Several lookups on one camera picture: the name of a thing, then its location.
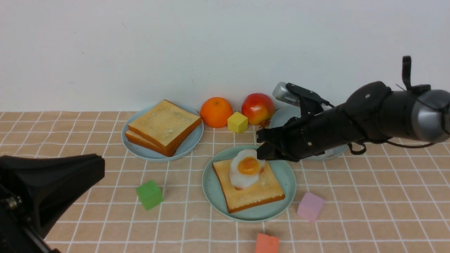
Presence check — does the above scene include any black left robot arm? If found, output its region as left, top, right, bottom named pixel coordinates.
left=0, top=154, right=105, bottom=253

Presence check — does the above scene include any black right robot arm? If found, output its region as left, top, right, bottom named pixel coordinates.
left=257, top=56, right=450, bottom=162

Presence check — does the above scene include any blue plate under toast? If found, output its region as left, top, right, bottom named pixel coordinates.
left=122, top=104, right=204, bottom=162

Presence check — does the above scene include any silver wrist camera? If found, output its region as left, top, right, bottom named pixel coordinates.
left=272, top=82, right=333, bottom=107

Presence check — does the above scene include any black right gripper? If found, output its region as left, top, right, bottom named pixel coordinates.
left=256, top=104, right=366, bottom=162

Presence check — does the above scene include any orange cube block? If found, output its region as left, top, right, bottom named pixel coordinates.
left=255, top=233, right=279, bottom=253

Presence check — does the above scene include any green centre plate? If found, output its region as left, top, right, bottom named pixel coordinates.
left=202, top=145, right=297, bottom=222

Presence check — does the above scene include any fried egg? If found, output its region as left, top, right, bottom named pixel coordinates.
left=229, top=149, right=265, bottom=190

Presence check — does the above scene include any green cube block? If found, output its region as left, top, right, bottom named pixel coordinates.
left=136, top=180, right=163, bottom=211

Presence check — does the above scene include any pink cube block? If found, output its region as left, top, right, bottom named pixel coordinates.
left=297, top=192, right=325, bottom=223

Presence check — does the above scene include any red yellow apple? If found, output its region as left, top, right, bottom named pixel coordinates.
left=241, top=93, right=275, bottom=128

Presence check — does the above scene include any blue plate under eggs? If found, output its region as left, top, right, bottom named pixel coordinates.
left=269, top=105, right=348, bottom=162

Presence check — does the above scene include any orange fruit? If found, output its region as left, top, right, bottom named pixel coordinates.
left=200, top=97, right=234, bottom=128

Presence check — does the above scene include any yellow cube block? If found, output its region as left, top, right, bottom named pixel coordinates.
left=227, top=111, right=249, bottom=133

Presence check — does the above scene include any toast slice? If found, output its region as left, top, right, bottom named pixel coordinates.
left=125, top=130, right=166, bottom=155
left=125, top=99, right=202, bottom=157
left=212, top=160, right=285, bottom=214

